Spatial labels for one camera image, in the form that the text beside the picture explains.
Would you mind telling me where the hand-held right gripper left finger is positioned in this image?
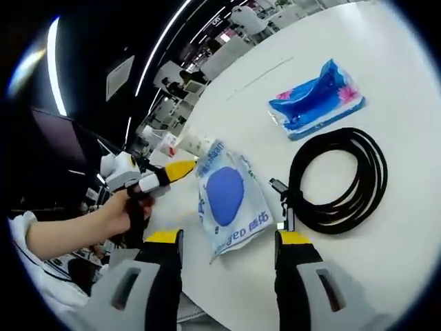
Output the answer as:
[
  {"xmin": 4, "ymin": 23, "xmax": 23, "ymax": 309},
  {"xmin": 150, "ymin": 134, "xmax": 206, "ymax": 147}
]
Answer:
[{"xmin": 81, "ymin": 228, "xmax": 184, "ymax": 331}]

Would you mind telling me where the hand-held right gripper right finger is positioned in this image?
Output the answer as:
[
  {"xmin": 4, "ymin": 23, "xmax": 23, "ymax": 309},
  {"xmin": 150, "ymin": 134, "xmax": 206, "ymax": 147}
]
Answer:
[{"xmin": 274, "ymin": 230, "xmax": 376, "ymax": 331}]

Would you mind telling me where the clear plastic water bottle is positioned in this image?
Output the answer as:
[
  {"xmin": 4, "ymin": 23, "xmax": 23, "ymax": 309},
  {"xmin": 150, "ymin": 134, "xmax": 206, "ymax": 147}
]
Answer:
[{"xmin": 142, "ymin": 125, "xmax": 184, "ymax": 157}]

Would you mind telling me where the white paper cup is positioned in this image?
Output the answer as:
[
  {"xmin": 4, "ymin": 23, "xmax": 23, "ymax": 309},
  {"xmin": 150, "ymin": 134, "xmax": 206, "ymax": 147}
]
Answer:
[{"xmin": 176, "ymin": 125, "xmax": 217, "ymax": 159}]

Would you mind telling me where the clear packet with blue mask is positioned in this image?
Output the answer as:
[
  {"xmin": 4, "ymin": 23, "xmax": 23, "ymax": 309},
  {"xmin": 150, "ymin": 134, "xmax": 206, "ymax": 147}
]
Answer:
[{"xmin": 195, "ymin": 138, "xmax": 276, "ymax": 265}]

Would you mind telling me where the black cable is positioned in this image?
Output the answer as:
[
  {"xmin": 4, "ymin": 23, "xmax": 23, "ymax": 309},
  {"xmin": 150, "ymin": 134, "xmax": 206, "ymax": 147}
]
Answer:
[{"xmin": 269, "ymin": 126, "xmax": 389, "ymax": 236}]

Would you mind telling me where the blue flowered tissue pack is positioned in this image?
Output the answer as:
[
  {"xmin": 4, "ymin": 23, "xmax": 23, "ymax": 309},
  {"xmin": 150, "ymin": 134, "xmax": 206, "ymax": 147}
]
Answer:
[{"xmin": 267, "ymin": 57, "xmax": 367, "ymax": 141}]

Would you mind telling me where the person's left hand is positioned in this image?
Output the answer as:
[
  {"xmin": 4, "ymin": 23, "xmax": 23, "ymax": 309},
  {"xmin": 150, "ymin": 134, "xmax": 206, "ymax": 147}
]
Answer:
[{"xmin": 102, "ymin": 188, "xmax": 154, "ymax": 243}]

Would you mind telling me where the white round table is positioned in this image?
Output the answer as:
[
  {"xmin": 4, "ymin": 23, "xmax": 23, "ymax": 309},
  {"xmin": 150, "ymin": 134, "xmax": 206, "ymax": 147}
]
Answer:
[{"xmin": 147, "ymin": 0, "xmax": 441, "ymax": 325}]

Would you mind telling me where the ceiling air vent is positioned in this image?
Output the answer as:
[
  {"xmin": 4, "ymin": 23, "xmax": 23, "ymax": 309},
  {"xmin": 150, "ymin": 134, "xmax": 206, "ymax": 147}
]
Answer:
[{"xmin": 105, "ymin": 54, "xmax": 136, "ymax": 101}]

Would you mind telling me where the person's white shirt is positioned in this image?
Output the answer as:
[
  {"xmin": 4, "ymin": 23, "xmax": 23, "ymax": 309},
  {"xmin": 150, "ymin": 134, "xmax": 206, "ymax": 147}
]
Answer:
[{"xmin": 8, "ymin": 210, "xmax": 92, "ymax": 319}]

